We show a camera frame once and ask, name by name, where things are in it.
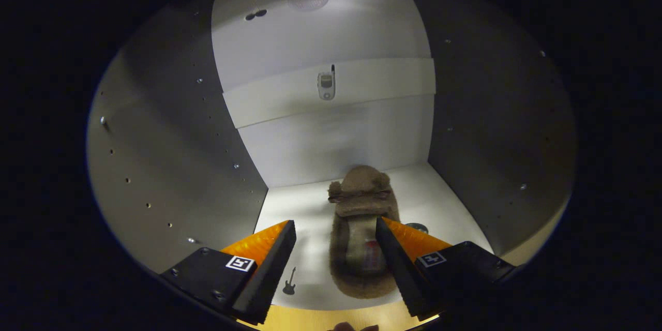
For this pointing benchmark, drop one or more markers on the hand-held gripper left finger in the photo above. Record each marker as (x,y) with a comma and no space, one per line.
(269,274)

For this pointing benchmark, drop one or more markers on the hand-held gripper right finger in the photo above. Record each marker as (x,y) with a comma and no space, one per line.
(401,274)

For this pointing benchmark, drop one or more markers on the brown fuzzy slipper shoe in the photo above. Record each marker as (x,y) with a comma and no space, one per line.
(362,181)

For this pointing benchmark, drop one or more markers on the grey shoe cabinet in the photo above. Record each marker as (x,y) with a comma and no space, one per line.
(155,165)

